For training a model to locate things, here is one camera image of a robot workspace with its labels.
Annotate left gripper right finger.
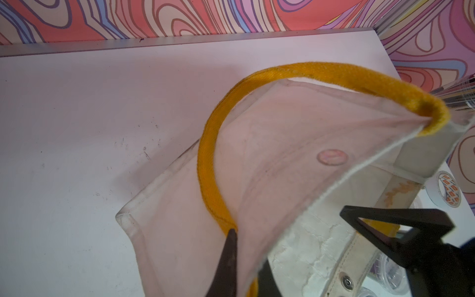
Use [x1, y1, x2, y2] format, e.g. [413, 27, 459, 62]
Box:
[257, 260, 282, 297]

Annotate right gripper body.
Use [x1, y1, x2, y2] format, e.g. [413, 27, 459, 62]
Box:
[406, 239, 475, 297]

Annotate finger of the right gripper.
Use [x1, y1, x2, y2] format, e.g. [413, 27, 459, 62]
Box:
[340, 205, 455, 269]

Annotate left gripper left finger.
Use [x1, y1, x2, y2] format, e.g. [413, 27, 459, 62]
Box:
[206, 229, 238, 297]

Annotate white canvas bag yellow handles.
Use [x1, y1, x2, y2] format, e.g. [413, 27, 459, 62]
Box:
[116, 62, 475, 297]

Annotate seed jar purple label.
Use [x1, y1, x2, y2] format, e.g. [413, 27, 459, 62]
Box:
[356, 287, 377, 297]

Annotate tape roll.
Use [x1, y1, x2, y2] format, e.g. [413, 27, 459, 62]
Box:
[425, 171, 462, 210]

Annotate pencil holder with pencils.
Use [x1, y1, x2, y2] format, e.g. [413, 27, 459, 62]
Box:
[430, 74, 475, 112]

